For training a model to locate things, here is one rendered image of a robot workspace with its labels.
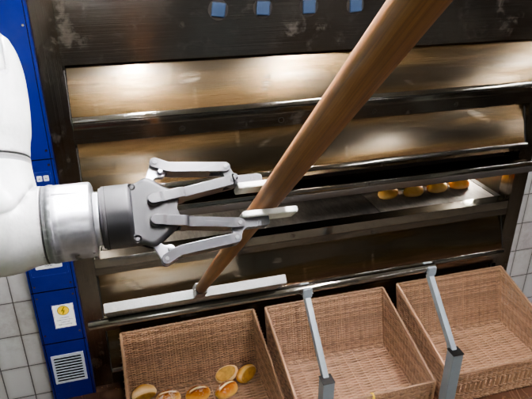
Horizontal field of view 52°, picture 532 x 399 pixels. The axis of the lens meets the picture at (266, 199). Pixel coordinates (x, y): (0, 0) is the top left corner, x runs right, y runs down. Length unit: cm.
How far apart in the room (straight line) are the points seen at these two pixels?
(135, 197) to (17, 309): 162
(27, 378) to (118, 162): 97
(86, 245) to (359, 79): 37
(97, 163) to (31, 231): 134
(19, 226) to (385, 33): 43
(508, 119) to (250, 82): 114
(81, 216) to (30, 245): 6
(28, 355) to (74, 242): 175
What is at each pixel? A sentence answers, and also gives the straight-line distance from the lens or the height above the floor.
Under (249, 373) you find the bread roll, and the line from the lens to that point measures 237.
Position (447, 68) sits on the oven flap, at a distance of 226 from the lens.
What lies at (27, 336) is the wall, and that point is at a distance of 232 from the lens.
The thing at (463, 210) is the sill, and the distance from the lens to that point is 257.
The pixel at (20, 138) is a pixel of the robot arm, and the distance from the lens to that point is 67.
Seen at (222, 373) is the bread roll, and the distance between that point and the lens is 236.
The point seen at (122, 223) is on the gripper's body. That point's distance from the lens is 63.
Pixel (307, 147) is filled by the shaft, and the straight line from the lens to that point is 49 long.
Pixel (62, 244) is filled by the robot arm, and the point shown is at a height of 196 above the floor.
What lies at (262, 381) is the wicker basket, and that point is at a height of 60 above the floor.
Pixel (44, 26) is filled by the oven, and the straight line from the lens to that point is 185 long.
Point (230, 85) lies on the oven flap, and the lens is 192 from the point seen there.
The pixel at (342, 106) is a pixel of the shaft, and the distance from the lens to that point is 42.
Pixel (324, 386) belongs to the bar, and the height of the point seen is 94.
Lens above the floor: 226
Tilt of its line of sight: 26 degrees down
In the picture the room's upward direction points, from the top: straight up
